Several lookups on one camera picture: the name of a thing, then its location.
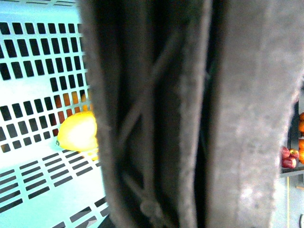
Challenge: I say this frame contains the oranges on shelf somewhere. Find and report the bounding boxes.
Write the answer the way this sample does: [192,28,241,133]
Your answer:
[298,113,304,164]

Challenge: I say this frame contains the yellow lemon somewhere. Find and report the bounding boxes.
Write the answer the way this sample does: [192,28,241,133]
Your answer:
[56,111,98,152]

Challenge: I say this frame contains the light blue plastic basket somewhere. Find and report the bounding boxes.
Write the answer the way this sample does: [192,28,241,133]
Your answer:
[0,0,112,228]

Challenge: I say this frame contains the red apples on shelf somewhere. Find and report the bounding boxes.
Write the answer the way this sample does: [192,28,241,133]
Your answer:
[281,146,299,169]

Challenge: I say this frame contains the brown basket handle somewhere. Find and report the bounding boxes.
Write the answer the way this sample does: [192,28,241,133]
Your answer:
[79,0,304,228]

